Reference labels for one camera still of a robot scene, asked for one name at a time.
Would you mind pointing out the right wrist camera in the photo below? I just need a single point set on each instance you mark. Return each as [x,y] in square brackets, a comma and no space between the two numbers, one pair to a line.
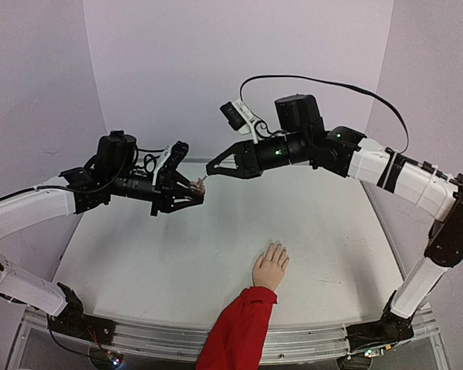
[242,120]

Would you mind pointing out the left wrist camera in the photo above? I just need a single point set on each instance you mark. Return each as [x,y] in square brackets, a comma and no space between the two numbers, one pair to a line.
[169,160]

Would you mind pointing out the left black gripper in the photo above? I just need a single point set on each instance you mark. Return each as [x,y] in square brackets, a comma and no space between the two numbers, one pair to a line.
[163,197]

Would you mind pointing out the glitter nail polish bottle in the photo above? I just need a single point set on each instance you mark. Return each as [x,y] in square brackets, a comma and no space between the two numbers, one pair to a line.
[198,187]

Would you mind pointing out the mannequin hand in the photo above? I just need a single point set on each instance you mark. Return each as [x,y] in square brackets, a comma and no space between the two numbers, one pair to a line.
[270,267]

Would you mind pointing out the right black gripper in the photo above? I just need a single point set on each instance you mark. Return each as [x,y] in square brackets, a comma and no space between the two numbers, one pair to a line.
[248,159]

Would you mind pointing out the red sleeve forearm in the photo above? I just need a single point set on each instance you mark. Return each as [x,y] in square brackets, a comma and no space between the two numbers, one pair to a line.
[237,338]

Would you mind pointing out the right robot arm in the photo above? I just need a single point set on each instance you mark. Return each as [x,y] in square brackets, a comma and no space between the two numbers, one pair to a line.
[425,186]

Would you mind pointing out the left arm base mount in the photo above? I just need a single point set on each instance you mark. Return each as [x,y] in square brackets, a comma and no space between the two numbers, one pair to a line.
[74,322]

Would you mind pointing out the aluminium table frame rail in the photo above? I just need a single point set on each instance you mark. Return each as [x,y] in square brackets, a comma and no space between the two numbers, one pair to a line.
[293,248]

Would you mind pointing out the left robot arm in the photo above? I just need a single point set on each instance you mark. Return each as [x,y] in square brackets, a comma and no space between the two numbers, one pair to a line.
[27,208]

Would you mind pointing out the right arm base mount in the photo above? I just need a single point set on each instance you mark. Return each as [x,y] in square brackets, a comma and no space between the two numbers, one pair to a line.
[389,329]

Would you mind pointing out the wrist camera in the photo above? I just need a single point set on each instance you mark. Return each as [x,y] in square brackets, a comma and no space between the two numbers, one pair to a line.
[242,120]
[169,160]

